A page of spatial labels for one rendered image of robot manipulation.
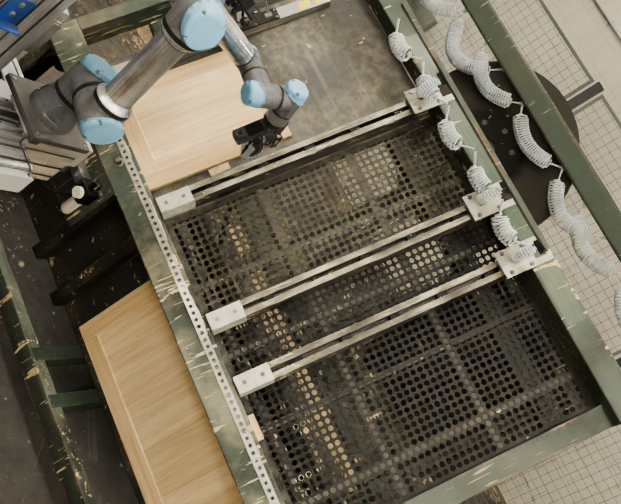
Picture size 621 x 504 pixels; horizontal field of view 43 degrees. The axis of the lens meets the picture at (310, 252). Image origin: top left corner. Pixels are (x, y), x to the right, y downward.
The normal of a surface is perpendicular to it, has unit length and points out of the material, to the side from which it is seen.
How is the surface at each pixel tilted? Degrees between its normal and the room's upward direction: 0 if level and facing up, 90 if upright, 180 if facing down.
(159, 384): 90
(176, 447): 90
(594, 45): 90
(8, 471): 0
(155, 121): 58
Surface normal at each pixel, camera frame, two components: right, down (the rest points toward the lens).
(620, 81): -0.44, -0.06
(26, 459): 0.79, -0.50
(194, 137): 0.05, -0.33
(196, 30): 0.40, 0.75
